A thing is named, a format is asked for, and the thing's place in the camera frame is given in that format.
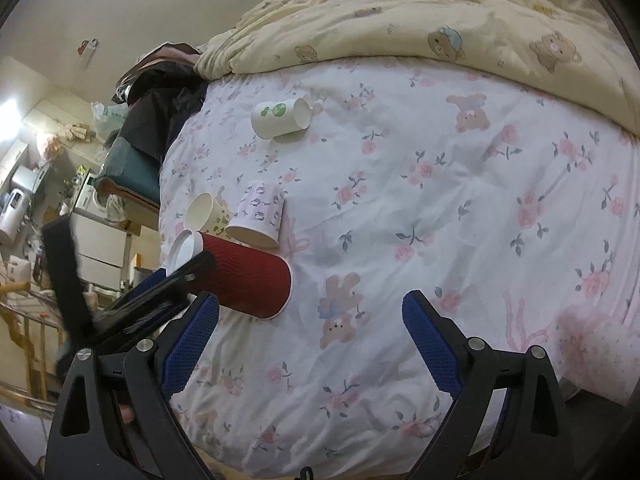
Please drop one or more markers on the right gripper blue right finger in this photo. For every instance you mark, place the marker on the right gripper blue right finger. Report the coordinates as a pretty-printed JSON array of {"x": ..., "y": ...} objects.
[{"x": 507, "y": 419}]

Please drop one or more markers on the cream patterned paper cup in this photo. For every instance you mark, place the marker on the cream patterned paper cup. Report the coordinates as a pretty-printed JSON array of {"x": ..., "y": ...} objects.
[{"x": 208, "y": 215}]

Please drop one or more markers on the pink patterned white paper cup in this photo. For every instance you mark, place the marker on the pink patterned white paper cup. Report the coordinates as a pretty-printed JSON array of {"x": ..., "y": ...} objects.
[{"x": 258, "y": 216}]

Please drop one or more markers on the dark red ribbed paper cup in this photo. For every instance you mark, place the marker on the dark red ribbed paper cup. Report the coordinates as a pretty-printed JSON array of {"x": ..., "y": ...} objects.
[{"x": 243, "y": 279}]

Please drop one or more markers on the dark clothes pile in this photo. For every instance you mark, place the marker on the dark clothes pile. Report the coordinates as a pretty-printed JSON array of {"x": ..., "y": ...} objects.
[{"x": 162, "y": 90}]

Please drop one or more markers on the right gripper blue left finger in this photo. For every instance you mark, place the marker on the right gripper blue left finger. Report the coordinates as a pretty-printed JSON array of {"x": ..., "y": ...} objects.
[{"x": 88, "y": 438}]

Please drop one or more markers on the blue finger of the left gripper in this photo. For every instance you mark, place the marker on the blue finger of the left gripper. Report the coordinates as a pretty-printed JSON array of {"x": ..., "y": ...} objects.
[
  {"x": 144, "y": 279},
  {"x": 145, "y": 314}
]

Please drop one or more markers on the white plastic bag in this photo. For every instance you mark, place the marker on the white plastic bag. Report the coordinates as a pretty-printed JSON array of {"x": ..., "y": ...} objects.
[{"x": 107, "y": 118}]

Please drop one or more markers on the teal bed headboard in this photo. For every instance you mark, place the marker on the teal bed headboard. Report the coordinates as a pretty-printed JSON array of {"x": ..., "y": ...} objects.
[{"x": 130, "y": 174}]

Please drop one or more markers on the white washing machine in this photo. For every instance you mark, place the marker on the white washing machine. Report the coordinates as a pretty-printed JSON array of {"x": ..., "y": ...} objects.
[{"x": 86, "y": 201}]

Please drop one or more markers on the floral white bed sheet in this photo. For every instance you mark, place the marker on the floral white bed sheet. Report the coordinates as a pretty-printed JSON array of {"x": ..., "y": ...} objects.
[{"x": 516, "y": 214}]

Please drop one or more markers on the white cup green dots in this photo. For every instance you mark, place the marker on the white cup green dots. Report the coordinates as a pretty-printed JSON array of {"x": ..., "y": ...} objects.
[{"x": 278, "y": 118}]

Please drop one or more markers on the white kitchen cabinet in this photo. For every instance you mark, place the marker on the white kitchen cabinet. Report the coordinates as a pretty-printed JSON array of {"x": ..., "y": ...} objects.
[{"x": 100, "y": 251}]

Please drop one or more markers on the cream bear print duvet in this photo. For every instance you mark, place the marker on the cream bear print duvet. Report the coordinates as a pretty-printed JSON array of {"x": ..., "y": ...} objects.
[{"x": 572, "y": 49}]

